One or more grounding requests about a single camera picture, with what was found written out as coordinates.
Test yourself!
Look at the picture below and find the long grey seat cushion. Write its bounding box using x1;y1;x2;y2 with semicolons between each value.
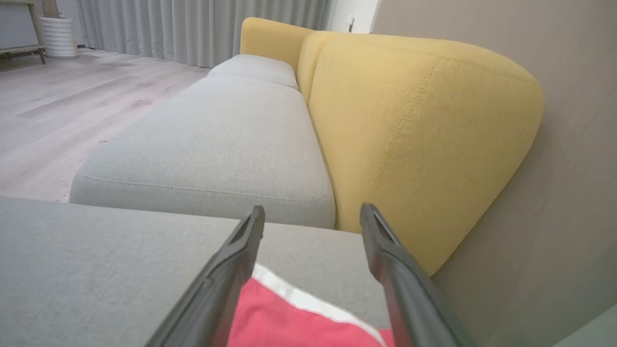
69;74;337;230

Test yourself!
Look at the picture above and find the narrow yellow backrest cushion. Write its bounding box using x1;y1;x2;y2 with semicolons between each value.
296;30;339;107

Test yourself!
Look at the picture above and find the wide grey sofa seat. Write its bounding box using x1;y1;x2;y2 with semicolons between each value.
0;195;392;347

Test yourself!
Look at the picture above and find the white ribbed plant pot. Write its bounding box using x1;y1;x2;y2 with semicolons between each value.
39;16;79;59

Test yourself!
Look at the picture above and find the grey pleated curtain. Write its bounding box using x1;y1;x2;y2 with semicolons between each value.
76;0;238;69
212;0;334;58

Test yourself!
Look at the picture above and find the large yellow backrest cushion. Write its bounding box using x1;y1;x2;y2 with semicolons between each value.
308;32;546;277

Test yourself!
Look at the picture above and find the low grey tv cabinet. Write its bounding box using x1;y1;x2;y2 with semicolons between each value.
0;0;47;65

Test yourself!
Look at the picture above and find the small grey seat cushion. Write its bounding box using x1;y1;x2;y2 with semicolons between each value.
207;53;300;92

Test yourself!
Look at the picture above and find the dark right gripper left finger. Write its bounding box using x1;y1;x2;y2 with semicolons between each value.
145;205;266;347

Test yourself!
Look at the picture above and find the yellow sofa armrest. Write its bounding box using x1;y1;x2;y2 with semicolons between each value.
239;16;315;76

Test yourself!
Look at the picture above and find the red white basketball jersey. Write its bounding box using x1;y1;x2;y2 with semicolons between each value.
227;263;397;347

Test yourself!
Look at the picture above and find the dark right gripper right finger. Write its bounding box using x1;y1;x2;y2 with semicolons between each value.
360;202;478;347

